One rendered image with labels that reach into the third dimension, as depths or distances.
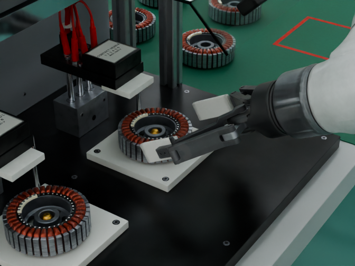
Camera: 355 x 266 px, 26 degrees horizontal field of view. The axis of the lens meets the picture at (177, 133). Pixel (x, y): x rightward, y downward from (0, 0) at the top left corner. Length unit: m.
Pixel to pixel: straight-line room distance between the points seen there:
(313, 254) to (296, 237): 1.10
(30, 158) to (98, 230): 0.13
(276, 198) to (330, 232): 1.16
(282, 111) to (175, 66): 0.41
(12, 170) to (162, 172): 0.25
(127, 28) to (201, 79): 0.17
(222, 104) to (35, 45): 0.33
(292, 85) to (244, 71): 0.50
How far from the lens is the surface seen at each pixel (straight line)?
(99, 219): 1.04
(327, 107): 0.92
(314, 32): 1.62
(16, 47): 1.25
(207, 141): 1.00
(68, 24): 1.21
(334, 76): 0.92
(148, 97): 1.32
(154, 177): 1.11
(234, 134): 0.99
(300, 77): 0.96
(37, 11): 1.03
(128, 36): 1.37
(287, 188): 1.12
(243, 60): 1.49
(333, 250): 2.20
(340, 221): 2.30
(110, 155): 1.16
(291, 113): 0.96
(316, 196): 1.15
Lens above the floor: 1.45
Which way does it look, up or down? 33 degrees down
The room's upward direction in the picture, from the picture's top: straight up
